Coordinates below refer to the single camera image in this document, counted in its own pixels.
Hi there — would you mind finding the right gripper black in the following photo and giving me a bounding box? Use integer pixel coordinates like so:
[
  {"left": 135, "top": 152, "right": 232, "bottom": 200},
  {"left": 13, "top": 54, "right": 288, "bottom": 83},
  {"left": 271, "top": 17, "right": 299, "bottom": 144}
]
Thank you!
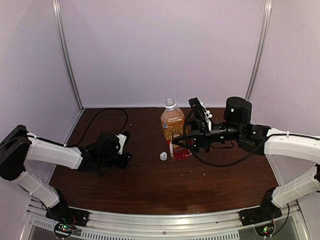
[{"left": 172, "top": 116, "right": 243, "bottom": 153}]

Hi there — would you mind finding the amber tea bottle red label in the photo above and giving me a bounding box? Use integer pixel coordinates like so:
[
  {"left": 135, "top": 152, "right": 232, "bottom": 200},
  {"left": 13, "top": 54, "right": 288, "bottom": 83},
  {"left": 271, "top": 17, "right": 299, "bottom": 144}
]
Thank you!
[{"left": 160, "top": 97, "right": 192, "bottom": 160}]

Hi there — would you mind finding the white cap of clear bottle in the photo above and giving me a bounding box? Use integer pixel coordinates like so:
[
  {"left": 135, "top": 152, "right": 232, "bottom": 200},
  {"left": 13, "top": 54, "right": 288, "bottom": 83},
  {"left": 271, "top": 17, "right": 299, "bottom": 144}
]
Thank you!
[{"left": 159, "top": 151, "right": 168, "bottom": 161}]

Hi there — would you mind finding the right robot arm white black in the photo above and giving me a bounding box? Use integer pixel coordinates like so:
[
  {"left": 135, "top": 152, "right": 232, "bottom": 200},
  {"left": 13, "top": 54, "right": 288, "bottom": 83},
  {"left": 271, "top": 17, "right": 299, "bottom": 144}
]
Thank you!
[{"left": 172, "top": 96, "right": 320, "bottom": 221}]

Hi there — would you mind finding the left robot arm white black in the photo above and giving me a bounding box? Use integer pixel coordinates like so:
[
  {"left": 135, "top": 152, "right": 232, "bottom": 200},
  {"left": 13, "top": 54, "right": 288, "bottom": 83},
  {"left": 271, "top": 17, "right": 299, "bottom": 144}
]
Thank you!
[{"left": 0, "top": 125, "right": 133, "bottom": 222}]

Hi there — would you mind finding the left circuit board with LEDs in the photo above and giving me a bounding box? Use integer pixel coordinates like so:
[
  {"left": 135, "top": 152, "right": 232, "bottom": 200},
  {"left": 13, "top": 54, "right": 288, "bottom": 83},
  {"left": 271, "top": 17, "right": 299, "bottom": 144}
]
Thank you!
[{"left": 53, "top": 223, "right": 74, "bottom": 239}]

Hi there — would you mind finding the circuit board with leds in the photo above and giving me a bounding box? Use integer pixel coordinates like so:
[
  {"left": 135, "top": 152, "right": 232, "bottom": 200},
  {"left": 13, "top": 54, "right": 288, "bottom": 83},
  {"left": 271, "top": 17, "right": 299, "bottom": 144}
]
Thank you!
[
  {"left": 254, "top": 224, "right": 275, "bottom": 238},
  {"left": 53, "top": 223, "right": 74, "bottom": 239}
]

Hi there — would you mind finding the right circuit board with LEDs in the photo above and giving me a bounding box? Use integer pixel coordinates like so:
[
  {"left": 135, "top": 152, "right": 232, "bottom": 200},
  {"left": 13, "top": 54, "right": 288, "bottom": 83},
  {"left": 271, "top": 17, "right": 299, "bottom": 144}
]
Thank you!
[{"left": 254, "top": 224, "right": 275, "bottom": 238}]

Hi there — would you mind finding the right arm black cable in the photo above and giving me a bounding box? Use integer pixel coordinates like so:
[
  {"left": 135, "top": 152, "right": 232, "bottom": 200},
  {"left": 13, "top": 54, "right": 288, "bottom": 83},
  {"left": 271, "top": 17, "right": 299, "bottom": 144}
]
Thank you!
[{"left": 182, "top": 109, "right": 320, "bottom": 167}]

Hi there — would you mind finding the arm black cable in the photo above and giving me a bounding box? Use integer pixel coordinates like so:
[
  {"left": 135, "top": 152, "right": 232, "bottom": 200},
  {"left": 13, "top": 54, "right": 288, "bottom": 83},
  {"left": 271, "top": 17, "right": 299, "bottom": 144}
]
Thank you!
[
  {"left": 64, "top": 108, "right": 130, "bottom": 178},
  {"left": 182, "top": 109, "right": 320, "bottom": 167}
]

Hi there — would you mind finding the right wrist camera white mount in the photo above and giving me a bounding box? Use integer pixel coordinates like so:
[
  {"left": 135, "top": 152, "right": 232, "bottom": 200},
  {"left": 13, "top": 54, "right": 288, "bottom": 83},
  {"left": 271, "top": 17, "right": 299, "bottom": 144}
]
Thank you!
[{"left": 188, "top": 97, "right": 213, "bottom": 132}]

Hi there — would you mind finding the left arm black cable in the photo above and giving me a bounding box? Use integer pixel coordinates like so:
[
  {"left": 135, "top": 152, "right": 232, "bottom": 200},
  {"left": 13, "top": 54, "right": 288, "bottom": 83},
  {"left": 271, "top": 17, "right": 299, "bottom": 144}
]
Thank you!
[{"left": 64, "top": 108, "right": 130, "bottom": 178}]

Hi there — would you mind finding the front aluminium rail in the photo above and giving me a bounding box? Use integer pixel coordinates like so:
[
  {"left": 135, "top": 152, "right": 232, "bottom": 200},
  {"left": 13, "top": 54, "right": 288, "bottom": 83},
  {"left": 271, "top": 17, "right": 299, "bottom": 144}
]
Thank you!
[{"left": 19, "top": 200, "right": 311, "bottom": 240}]

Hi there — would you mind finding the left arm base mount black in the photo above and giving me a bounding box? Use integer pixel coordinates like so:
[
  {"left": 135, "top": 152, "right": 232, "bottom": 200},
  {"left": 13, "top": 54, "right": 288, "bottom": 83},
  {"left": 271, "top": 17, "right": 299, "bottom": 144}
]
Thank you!
[{"left": 45, "top": 188, "right": 89, "bottom": 227}]

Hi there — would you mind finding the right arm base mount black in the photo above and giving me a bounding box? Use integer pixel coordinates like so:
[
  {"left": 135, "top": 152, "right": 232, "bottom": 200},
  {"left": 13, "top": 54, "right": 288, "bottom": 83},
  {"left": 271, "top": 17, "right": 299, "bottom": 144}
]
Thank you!
[{"left": 239, "top": 187, "right": 282, "bottom": 226}]

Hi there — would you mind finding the right aluminium frame post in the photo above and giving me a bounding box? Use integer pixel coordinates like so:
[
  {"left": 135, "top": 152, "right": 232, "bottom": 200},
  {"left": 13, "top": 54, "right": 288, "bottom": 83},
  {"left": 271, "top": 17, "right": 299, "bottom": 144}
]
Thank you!
[{"left": 245, "top": 0, "right": 273, "bottom": 101}]

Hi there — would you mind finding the aluminium frame post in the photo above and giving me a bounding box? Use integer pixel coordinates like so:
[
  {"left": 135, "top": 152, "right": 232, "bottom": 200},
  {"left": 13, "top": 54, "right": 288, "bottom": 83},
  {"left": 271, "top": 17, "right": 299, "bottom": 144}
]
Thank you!
[
  {"left": 52, "top": 0, "right": 84, "bottom": 111},
  {"left": 245, "top": 0, "right": 273, "bottom": 101}
]

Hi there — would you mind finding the left aluminium frame post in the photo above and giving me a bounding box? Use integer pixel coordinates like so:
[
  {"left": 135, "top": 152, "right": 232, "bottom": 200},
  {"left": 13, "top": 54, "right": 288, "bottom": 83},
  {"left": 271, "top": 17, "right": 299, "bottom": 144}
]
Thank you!
[{"left": 52, "top": 0, "right": 84, "bottom": 111}]

